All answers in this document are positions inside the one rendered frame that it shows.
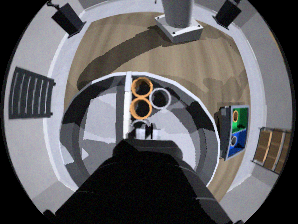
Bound bronze bushing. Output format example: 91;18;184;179
131;77;153;99
130;97;152;119
233;111;238;122

